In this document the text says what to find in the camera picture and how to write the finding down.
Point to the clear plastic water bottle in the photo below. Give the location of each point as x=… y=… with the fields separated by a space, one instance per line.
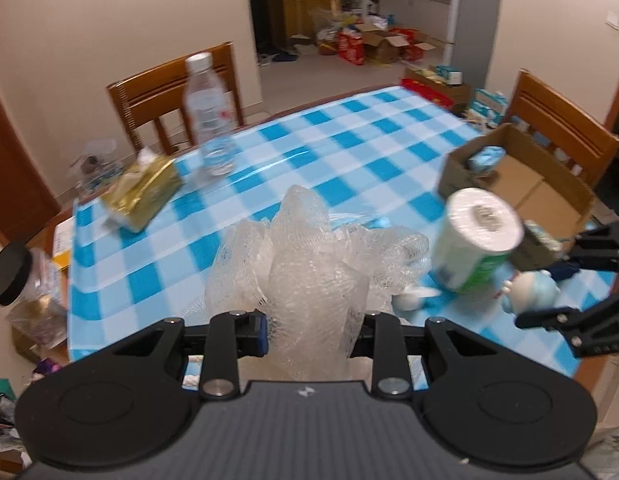
x=210 y=110

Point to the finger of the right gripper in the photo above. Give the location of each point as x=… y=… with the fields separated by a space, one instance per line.
x=567 y=267
x=564 y=318

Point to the open brown carton floor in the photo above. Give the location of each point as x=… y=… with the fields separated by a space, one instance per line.
x=381 y=46

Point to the white mesh bath pouf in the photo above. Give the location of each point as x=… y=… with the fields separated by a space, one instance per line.
x=314 y=282

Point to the gold tissue pack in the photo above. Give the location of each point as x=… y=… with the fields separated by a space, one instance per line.
x=143 y=189

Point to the yellow wooden cabinet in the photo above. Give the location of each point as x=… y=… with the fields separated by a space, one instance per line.
x=292 y=21

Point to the blue face mask front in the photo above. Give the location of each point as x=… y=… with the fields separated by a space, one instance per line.
x=486 y=160

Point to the grey refrigerator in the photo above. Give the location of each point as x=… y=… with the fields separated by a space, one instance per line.
x=470 y=37

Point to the open cardboard box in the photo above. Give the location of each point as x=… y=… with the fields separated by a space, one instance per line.
x=528 y=178

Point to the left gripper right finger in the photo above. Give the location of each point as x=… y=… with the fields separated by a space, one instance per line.
x=381 y=338

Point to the wooden chair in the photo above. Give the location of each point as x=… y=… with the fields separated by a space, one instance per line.
x=586 y=143
x=146 y=97

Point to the green toilet paper roll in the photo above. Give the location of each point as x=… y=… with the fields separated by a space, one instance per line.
x=478 y=233

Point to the wooden chair far side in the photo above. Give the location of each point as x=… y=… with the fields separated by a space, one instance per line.
x=146 y=97

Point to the brown wooden door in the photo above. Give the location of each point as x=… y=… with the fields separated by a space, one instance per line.
x=26 y=203

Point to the wooden chair right side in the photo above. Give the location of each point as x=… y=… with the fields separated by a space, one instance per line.
x=586 y=143

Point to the blue checkered tablecloth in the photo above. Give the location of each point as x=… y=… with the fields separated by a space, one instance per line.
x=378 y=154

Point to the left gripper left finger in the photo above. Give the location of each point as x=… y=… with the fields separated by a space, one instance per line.
x=230 y=336

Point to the red gift bag far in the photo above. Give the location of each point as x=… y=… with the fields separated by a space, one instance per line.
x=351 y=47

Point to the black lid clear jar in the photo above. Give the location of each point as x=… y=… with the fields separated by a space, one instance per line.
x=31 y=286

